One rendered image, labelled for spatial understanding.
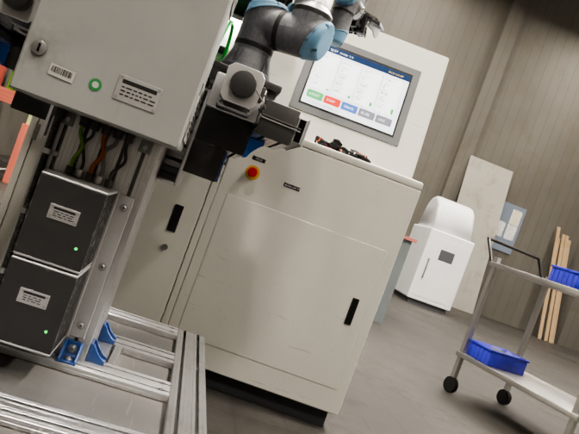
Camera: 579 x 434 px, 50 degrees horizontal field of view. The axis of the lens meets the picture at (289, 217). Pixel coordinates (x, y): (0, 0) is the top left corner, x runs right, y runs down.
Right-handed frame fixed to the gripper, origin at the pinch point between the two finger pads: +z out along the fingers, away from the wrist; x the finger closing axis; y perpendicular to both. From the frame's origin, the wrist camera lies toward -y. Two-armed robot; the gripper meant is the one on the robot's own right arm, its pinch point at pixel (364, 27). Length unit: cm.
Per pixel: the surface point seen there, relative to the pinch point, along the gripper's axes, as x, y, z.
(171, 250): -47, 97, -21
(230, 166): -33, 63, -17
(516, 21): 48, -408, 995
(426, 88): 23.4, 10.3, 33.4
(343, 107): -5.6, 26.9, 18.4
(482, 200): 56, -59, 1005
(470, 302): 76, 137, 993
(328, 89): -12.8, 20.9, 16.8
